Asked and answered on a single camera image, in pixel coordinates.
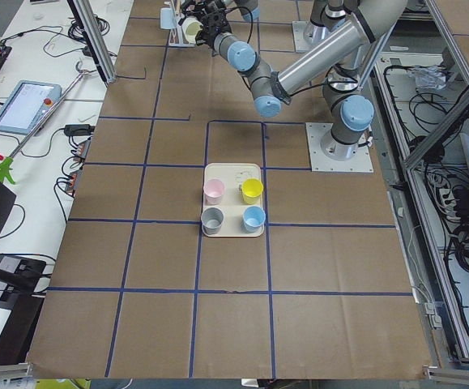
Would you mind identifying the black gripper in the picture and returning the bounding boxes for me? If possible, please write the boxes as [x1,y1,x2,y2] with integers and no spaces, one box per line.
[195,10,232,47]

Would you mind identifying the white plastic cup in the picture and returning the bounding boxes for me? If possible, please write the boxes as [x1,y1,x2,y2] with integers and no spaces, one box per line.
[181,16,203,44]

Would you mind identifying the light blue cup front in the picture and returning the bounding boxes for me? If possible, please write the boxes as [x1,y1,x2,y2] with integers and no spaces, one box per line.
[160,7,177,30]

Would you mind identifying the light blue cup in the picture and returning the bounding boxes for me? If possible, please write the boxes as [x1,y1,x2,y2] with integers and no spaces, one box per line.
[242,206,266,233]
[160,7,177,30]

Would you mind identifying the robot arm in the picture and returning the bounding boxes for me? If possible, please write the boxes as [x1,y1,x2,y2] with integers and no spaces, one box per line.
[181,1,407,118]
[321,64,375,161]

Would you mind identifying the pink plastic cup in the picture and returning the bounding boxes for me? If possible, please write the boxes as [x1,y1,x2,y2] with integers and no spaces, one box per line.
[203,178,225,205]

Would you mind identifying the yellow plastic cup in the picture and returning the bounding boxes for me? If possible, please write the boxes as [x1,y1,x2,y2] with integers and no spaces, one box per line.
[241,178,264,205]

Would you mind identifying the grey plastic cup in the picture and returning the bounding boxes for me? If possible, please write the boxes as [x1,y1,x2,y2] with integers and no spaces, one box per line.
[201,207,224,236]

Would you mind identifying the light blue cup back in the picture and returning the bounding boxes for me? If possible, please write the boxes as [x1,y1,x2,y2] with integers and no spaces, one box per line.
[242,206,266,233]

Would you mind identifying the cream plastic tray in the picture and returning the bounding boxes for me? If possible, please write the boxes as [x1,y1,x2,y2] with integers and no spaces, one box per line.
[202,163,265,237]

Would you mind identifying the blue teach pendant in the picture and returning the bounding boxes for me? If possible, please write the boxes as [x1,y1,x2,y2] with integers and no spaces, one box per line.
[0,80,62,135]

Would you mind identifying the metal reacher grabber tool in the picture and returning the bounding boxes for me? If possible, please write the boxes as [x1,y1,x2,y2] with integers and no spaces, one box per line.
[0,62,96,185]

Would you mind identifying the white wire cup rack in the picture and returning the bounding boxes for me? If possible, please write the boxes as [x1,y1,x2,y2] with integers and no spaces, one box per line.
[164,1,196,47]

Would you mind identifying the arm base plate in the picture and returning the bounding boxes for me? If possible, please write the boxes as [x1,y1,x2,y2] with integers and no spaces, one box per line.
[305,122,373,173]
[292,21,322,53]

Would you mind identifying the aluminium frame post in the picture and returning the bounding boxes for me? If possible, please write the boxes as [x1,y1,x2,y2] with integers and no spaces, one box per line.
[67,0,117,85]

